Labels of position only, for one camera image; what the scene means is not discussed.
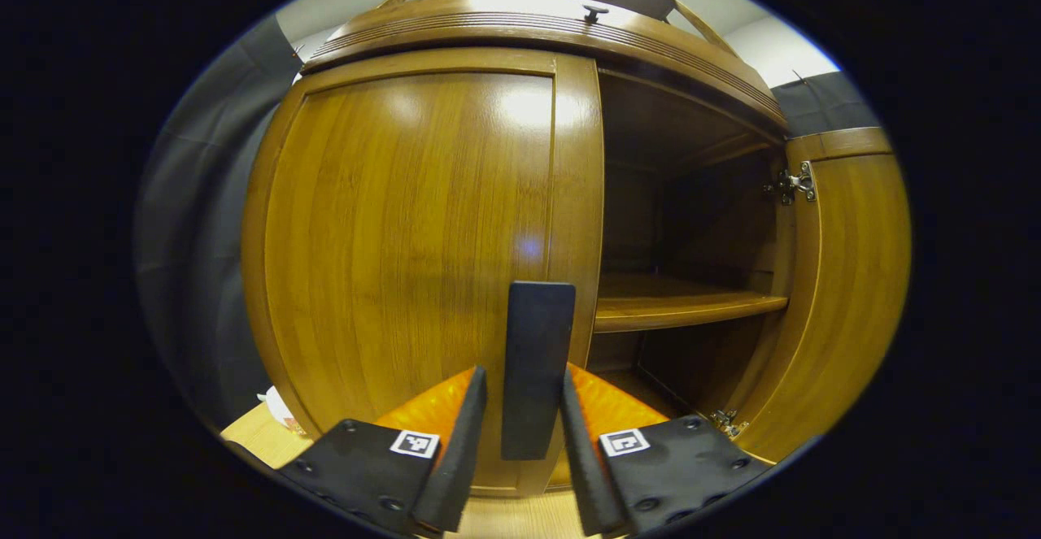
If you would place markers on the black drawer knob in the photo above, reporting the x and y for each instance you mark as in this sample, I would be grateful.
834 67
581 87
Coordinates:
594 13

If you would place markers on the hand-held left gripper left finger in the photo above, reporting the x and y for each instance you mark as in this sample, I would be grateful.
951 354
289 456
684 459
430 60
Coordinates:
459 458

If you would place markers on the wooden inner shelf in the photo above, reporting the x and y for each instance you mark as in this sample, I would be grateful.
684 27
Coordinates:
667 303

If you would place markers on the wooden cabinet door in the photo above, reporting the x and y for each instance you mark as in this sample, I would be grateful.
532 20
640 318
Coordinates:
854 295
390 238

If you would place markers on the metal door hinge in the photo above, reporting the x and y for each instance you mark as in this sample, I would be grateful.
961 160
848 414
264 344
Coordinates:
793 184
729 423

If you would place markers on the white slipper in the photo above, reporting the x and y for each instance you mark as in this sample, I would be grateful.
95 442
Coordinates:
280 409

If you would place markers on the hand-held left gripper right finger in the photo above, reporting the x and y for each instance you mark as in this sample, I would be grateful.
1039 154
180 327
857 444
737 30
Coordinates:
581 458

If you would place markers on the black backdrop cloth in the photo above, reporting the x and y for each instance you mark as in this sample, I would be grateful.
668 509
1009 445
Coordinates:
203 238

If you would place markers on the wooden cabinet drawer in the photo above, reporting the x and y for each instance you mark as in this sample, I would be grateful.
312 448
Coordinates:
455 25

